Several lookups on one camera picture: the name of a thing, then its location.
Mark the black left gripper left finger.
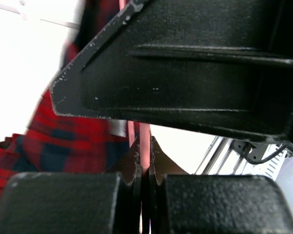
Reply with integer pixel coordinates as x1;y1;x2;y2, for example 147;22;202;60
0;141;142;234

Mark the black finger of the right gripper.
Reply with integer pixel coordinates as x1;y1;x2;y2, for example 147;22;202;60
50;0;293;143

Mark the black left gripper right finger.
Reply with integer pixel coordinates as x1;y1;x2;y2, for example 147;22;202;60
149;138;293;234

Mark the red plaid skirt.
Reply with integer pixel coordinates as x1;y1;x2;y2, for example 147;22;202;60
0;0;140;213

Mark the pink wire hanger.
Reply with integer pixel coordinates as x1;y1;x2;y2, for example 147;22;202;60
118;0;151;171

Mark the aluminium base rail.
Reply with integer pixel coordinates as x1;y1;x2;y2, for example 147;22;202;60
193;136;244;175

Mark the white slotted cable duct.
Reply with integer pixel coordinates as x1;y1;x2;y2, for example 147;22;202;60
252;150;287;180

